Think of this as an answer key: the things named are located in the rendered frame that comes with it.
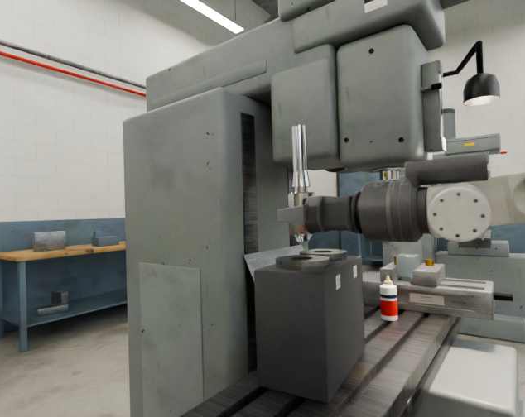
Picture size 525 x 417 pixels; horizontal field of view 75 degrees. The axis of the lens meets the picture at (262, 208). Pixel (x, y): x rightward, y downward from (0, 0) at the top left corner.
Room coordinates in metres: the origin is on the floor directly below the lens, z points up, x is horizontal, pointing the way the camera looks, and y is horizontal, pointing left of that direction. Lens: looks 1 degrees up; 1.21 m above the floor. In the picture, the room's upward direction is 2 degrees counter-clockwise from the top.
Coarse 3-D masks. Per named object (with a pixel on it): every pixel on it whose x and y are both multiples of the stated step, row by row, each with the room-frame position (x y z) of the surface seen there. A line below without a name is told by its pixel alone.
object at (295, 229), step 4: (288, 200) 0.57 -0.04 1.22; (292, 200) 0.56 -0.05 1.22; (296, 200) 0.55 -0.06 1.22; (300, 200) 0.55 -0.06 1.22; (304, 200) 0.55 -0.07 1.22; (288, 204) 0.57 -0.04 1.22; (292, 204) 0.56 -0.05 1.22; (296, 204) 0.55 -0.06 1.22; (300, 204) 0.55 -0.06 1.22; (288, 224) 0.57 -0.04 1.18; (292, 224) 0.56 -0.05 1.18; (296, 224) 0.56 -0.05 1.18; (300, 224) 0.55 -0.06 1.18; (292, 228) 0.56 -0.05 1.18; (296, 228) 0.56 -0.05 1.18; (300, 228) 0.55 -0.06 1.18; (304, 228) 0.55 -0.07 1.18; (292, 232) 0.56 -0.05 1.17; (296, 232) 0.56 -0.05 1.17; (300, 232) 0.55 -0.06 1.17; (304, 232) 0.55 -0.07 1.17; (308, 232) 0.55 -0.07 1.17; (316, 232) 0.57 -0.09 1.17
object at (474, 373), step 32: (448, 352) 0.85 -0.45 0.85; (480, 352) 0.84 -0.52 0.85; (512, 352) 0.84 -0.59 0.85; (448, 384) 0.70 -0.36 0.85; (480, 384) 0.69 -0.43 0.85; (512, 384) 0.69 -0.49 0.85; (416, 416) 0.70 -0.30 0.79; (448, 416) 0.66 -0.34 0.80; (480, 416) 0.63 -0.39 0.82; (512, 416) 0.60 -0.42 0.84
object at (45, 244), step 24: (48, 240) 3.57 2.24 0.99; (96, 240) 3.92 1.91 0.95; (360, 240) 6.81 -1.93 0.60; (0, 264) 3.55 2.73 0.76; (24, 264) 3.16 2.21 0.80; (0, 288) 3.55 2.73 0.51; (24, 288) 3.16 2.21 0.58; (0, 312) 3.55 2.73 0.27; (24, 312) 3.16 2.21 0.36; (48, 312) 3.52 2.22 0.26; (72, 312) 3.59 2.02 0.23; (0, 336) 3.54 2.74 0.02; (24, 336) 3.15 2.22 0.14
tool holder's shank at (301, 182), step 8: (296, 128) 0.57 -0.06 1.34; (304, 128) 0.57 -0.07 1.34; (296, 136) 0.57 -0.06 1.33; (304, 136) 0.57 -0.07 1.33; (296, 144) 0.57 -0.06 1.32; (304, 144) 0.57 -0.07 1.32; (296, 152) 0.57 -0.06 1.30; (304, 152) 0.57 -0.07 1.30; (296, 160) 0.57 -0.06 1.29; (304, 160) 0.57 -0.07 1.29; (296, 168) 0.57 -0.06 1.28; (304, 168) 0.57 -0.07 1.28; (296, 176) 0.57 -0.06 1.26; (304, 176) 0.56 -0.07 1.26; (296, 184) 0.56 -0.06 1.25; (304, 184) 0.56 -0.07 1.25
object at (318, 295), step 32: (288, 256) 0.60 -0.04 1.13; (320, 256) 0.58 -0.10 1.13; (352, 256) 0.67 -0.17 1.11; (256, 288) 0.55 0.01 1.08; (288, 288) 0.52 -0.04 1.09; (320, 288) 0.50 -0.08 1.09; (352, 288) 0.62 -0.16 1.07; (256, 320) 0.55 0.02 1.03; (288, 320) 0.52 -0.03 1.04; (320, 320) 0.50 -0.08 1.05; (352, 320) 0.61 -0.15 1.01; (288, 352) 0.52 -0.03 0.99; (320, 352) 0.50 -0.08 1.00; (352, 352) 0.60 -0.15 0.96; (288, 384) 0.52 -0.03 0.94; (320, 384) 0.50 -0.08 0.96
